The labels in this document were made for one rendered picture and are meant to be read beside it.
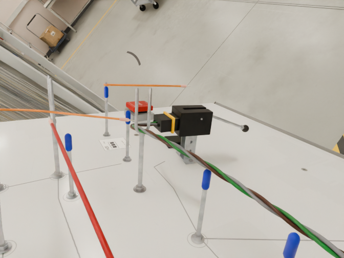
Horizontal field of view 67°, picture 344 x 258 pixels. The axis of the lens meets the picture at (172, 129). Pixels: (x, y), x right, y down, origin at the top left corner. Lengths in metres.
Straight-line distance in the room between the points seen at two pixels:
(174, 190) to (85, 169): 0.14
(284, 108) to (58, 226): 1.64
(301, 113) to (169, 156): 1.38
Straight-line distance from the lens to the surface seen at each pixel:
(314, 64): 1.97
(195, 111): 0.41
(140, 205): 0.34
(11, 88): 0.91
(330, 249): 0.21
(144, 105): 0.62
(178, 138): 0.51
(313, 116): 1.74
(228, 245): 0.31
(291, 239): 0.21
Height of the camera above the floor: 1.42
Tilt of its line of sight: 38 degrees down
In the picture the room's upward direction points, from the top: 52 degrees counter-clockwise
